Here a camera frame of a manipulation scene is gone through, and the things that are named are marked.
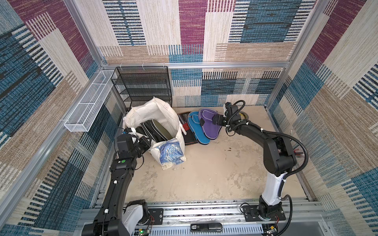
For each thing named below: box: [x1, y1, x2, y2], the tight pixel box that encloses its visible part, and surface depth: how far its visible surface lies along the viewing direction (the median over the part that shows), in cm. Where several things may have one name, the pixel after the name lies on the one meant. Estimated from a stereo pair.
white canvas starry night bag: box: [123, 97, 187, 171], surface depth 88 cm
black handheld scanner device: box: [189, 222, 223, 233], surface depth 69 cm
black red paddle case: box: [178, 112, 199, 146], surface depth 103 cm
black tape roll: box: [239, 111, 249, 120], surface depth 115 cm
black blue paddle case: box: [187, 110, 211, 146], surface depth 102 cm
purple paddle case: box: [198, 108, 222, 141], surface depth 104 cm
